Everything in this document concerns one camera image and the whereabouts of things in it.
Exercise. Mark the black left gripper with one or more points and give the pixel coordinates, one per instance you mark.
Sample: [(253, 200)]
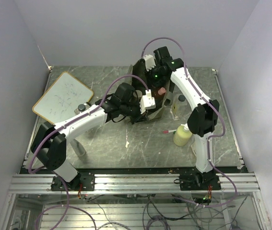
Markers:
[(139, 117)]

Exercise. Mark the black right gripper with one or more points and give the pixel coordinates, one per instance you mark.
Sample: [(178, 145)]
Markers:
[(155, 84)]

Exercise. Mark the orange bottle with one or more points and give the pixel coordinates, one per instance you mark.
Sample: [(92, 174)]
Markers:
[(160, 93)]

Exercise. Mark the olive green canvas bag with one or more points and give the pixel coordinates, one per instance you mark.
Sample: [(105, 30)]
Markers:
[(139, 70)]

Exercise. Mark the clear perfume bottle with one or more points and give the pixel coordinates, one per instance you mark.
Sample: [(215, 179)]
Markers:
[(178, 107)]

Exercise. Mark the clear square bottle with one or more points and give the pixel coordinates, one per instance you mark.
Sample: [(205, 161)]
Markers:
[(82, 109)]

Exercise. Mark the green lotion bottle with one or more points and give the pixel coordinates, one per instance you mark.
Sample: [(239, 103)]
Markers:
[(139, 93)]

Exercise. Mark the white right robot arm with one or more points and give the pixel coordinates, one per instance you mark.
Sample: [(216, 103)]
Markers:
[(202, 120)]

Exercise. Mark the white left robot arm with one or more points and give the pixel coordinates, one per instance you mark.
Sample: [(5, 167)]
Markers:
[(51, 140)]

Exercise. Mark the red and white marker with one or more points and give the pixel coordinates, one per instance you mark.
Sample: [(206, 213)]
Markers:
[(169, 131)]

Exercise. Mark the yellow-green pump bottle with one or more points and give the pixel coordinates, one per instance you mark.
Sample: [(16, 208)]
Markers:
[(182, 135)]

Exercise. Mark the grey metallic tube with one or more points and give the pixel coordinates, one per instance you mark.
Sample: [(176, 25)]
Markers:
[(78, 148)]

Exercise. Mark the yellow-framed small whiteboard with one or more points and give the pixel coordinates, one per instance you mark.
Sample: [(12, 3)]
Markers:
[(59, 102)]

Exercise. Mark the amber liquid bottle, white cap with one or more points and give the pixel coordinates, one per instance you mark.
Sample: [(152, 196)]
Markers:
[(193, 148)]

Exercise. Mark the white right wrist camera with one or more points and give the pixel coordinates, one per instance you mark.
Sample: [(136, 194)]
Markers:
[(149, 62)]

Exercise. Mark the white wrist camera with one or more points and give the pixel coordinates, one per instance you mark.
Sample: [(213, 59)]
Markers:
[(149, 62), (147, 102)]

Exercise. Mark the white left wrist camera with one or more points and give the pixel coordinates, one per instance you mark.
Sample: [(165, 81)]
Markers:
[(147, 102)]

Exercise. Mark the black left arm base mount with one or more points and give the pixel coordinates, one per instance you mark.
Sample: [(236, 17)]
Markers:
[(82, 182)]

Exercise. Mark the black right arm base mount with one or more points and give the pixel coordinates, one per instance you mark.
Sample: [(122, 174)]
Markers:
[(198, 181)]

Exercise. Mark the aluminium rail frame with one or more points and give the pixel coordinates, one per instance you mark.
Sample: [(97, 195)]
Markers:
[(131, 184)]

